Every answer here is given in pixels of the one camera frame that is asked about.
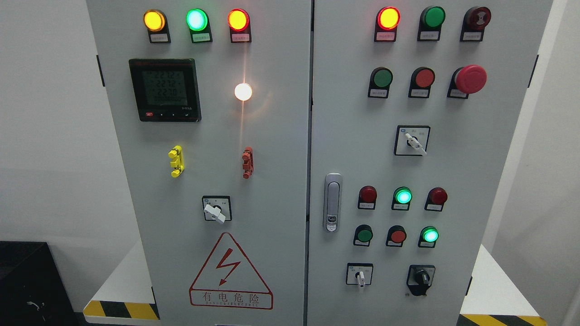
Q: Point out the black rotary knob switch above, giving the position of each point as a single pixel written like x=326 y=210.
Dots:
x=420 y=278

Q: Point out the grey electrical control cabinet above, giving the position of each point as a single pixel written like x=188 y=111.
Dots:
x=309 y=65

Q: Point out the silver cabinet door latch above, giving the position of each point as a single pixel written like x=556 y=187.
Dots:
x=332 y=201

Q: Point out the dark red indicator light left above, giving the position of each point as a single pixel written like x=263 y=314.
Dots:
x=367 y=198

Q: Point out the dark red indicator light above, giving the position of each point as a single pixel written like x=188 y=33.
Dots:
x=436 y=198
x=367 y=198

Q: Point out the white lit indicator lamp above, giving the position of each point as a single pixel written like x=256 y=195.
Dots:
x=243 y=91

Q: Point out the green push button lower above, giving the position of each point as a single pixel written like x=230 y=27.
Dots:
x=362 y=235

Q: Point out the green push button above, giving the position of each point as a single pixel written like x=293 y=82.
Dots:
x=362 y=235
x=379 y=83

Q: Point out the green lit indicator middle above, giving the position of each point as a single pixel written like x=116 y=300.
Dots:
x=402 y=198

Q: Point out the green push button upper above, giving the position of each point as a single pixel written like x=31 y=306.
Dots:
x=379 y=83

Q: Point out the red push button lower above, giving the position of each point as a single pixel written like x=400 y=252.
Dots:
x=396 y=236

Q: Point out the red push button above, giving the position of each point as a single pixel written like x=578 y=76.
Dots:
x=396 y=236
x=420 y=83

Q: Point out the red electric hazard warning sticker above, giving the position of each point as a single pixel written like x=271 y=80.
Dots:
x=229 y=279

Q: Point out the black digital power meter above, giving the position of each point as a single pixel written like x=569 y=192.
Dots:
x=166 y=89

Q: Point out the dark red indicator light right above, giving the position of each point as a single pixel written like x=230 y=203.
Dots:
x=436 y=198

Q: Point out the red-orange indicator light left door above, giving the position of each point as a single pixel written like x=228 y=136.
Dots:
x=239 y=24

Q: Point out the red-orange indicator light door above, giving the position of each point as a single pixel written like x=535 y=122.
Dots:
x=386 y=23
x=239 y=24

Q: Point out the green lit indicator lower right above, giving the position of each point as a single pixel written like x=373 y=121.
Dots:
x=428 y=237

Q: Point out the red push button upper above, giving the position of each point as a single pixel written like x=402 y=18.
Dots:
x=420 y=83

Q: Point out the green lit indicator light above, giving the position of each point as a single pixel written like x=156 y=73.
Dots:
x=199 y=26

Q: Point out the red-orange indicator light right door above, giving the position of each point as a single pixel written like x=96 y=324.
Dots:
x=386 y=23

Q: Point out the yellow indicator light top left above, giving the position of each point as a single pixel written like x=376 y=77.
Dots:
x=156 y=24

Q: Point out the red emergency stop mushroom button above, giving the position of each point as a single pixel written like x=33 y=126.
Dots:
x=467 y=80

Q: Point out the green unlit indicator light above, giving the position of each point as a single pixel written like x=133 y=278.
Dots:
x=430 y=23

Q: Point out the dark red buzzer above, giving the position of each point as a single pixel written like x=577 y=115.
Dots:
x=474 y=23

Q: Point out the white platform with hazard stripes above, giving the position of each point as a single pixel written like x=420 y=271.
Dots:
x=126 y=297

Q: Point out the black box lower left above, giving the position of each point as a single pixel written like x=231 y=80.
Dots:
x=31 y=289

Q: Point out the red terminal handle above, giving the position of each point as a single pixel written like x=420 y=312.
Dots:
x=247 y=162

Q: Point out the white selector switch left door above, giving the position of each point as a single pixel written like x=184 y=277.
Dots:
x=217 y=208

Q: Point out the yellow terminal handle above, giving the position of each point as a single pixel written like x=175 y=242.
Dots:
x=176 y=161

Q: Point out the white selector switch upper right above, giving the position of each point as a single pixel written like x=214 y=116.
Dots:
x=411 y=140

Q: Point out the white selector switch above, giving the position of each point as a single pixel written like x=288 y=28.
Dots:
x=359 y=274
x=411 y=140

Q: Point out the white selector switch lower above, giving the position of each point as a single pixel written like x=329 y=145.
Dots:
x=359 y=274

